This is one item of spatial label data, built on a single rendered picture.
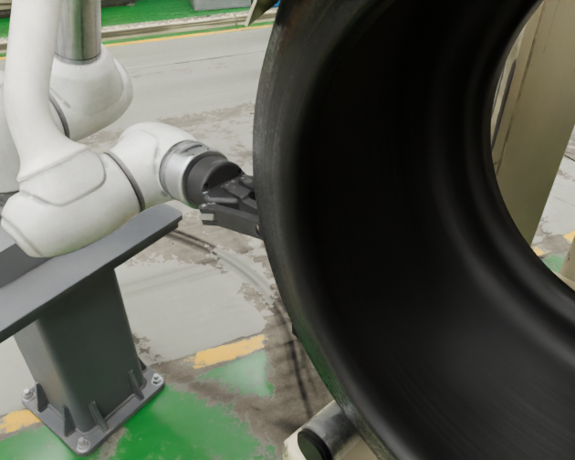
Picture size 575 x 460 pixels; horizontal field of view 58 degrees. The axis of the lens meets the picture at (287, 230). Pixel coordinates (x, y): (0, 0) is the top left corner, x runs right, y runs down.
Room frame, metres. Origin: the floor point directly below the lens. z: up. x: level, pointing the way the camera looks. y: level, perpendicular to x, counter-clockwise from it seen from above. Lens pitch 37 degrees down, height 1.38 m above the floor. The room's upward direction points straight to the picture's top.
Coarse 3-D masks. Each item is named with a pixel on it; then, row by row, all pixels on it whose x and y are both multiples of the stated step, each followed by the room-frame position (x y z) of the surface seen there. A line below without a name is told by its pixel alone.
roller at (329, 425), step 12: (336, 408) 0.31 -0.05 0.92; (312, 420) 0.30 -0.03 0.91; (324, 420) 0.29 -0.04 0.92; (336, 420) 0.29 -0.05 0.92; (348, 420) 0.29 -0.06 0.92; (300, 432) 0.29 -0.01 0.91; (312, 432) 0.28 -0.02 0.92; (324, 432) 0.28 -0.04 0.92; (336, 432) 0.28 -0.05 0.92; (348, 432) 0.28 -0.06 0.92; (300, 444) 0.28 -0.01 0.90; (312, 444) 0.27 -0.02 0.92; (324, 444) 0.27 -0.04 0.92; (336, 444) 0.27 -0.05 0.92; (348, 444) 0.28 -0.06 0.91; (312, 456) 0.27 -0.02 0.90; (324, 456) 0.26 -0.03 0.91; (336, 456) 0.26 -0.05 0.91
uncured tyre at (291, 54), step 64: (320, 0) 0.30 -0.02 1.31; (384, 0) 0.28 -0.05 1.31; (448, 0) 0.52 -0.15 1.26; (512, 0) 0.50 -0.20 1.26; (320, 64) 0.30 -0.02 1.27; (384, 64) 0.50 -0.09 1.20; (448, 64) 0.53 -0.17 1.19; (256, 128) 0.35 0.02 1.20; (320, 128) 0.44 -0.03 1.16; (384, 128) 0.50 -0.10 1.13; (448, 128) 0.52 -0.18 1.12; (256, 192) 0.36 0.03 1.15; (320, 192) 0.43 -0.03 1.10; (384, 192) 0.48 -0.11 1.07; (448, 192) 0.51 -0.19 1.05; (320, 256) 0.40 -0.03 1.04; (384, 256) 0.44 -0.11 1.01; (448, 256) 0.47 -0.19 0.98; (512, 256) 0.44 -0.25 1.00; (320, 320) 0.30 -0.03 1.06; (384, 320) 0.38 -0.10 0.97; (448, 320) 0.40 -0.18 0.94; (512, 320) 0.41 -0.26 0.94; (384, 384) 0.32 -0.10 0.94; (448, 384) 0.33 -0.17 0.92; (512, 384) 0.34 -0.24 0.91; (384, 448) 0.23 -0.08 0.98; (448, 448) 0.27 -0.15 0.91; (512, 448) 0.27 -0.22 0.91
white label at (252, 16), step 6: (258, 0) 0.35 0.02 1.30; (264, 0) 0.36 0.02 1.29; (270, 0) 0.37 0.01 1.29; (276, 0) 0.38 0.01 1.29; (252, 6) 0.35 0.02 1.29; (258, 6) 0.35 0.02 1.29; (264, 6) 0.36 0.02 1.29; (270, 6) 0.38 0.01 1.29; (252, 12) 0.35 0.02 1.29; (258, 12) 0.36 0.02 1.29; (264, 12) 0.37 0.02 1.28; (246, 18) 0.35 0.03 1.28; (252, 18) 0.35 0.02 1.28; (246, 24) 0.35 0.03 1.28
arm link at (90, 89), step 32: (64, 0) 1.02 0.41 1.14; (96, 0) 1.05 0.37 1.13; (64, 32) 1.03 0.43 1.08; (96, 32) 1.07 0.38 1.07; (64, 64) 1.04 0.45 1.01; (96, 64) 1.07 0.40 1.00; (64, 96) 1.03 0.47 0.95; (96, 96) 1.06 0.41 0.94; (128, 96) 1.15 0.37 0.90; (64, 128) 1.01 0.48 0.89; (96, 128) 1.08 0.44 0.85
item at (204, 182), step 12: (216, 156) 0.62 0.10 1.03; (204, 168) 0.59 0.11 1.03; (216, 168) 0.59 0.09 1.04; (228, 168) 0.60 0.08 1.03; (240, 168) 0.61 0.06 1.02; (192, 180) 0.58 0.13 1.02; (204, 180) 0.57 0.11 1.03; (216, 180) 0.58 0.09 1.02; (228, 180) 0.59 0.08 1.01; (252, 180) 0.59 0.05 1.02; (192, 192) 0.58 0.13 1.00; (204, 192) 0.56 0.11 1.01; (216, 192) 0.56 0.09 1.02; (252, 192) 0.55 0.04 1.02; (228, 204) 0.54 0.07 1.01
